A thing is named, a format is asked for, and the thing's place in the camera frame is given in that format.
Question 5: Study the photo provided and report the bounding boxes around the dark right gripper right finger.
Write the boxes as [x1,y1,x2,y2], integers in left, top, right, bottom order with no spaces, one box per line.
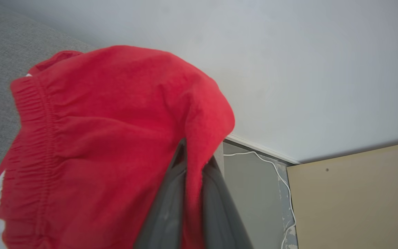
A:
[202,156,254,249]

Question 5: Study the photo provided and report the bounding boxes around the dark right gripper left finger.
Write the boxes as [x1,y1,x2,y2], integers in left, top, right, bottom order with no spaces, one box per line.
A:
[133,138,187,249]

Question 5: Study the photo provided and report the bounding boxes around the red shorts with white stripe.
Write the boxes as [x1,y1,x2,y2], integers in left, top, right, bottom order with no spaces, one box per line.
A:
[0,45,236,249]

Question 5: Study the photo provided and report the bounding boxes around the beige wooden board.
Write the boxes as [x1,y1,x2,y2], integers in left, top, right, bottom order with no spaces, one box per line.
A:
[286,140,398,249]

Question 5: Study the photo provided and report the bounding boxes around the thin white cable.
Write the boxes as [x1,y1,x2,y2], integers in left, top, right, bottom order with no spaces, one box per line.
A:
[224,151,297,249]

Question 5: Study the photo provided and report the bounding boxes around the white wall baseboard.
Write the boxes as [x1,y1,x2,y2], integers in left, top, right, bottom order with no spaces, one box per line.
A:
[225,133,303,166]

